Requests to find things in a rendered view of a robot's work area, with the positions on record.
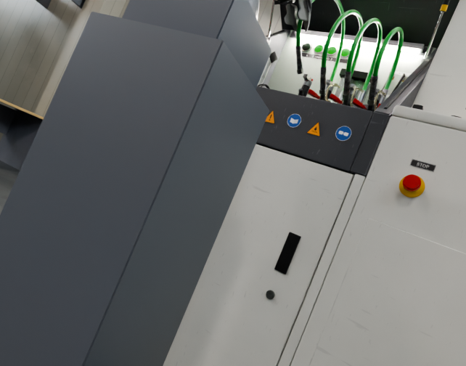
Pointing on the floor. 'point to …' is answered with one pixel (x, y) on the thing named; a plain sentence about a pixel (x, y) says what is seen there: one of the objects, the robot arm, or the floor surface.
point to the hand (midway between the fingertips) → (303, 27)
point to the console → (410, 236)
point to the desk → (13, 131)
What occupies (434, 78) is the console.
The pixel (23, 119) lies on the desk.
